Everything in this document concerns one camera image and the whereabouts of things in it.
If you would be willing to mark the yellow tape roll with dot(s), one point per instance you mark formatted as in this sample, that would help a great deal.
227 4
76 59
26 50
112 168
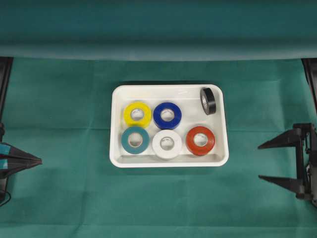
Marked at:
137 114

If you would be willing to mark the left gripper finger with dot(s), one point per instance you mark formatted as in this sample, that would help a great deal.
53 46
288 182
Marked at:
8 167
8 151

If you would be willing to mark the green table cloth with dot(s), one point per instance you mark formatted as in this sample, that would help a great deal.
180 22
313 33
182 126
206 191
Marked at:
69 56

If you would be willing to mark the black frame post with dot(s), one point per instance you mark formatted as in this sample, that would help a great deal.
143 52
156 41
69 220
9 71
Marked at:
5 70
310 69

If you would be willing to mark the black right frame post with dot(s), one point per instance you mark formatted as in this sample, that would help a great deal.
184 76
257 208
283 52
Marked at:
310 69

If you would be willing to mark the green tape roll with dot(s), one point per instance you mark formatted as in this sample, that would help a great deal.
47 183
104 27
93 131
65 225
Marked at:
135 140

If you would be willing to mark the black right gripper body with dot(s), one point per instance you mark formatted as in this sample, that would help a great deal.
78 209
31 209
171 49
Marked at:
306 161

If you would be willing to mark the black left frame post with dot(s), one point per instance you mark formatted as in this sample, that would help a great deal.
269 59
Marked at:
5 70

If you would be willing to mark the white plastic tray case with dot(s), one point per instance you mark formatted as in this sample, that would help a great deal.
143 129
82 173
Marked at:
187 98

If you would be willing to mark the black tape roll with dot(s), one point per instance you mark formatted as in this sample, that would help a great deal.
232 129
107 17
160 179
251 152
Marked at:
208 101

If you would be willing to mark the blue tape roll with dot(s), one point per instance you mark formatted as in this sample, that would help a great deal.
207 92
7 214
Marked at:
167 115

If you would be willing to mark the red tape roll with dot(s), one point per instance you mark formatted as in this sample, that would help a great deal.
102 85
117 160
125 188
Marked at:
200 140

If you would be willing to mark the white tape roll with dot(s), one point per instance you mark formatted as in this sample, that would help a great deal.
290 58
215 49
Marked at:
167 144

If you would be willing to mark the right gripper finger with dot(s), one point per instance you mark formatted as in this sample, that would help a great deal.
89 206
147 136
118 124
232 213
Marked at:
290 184
286 139

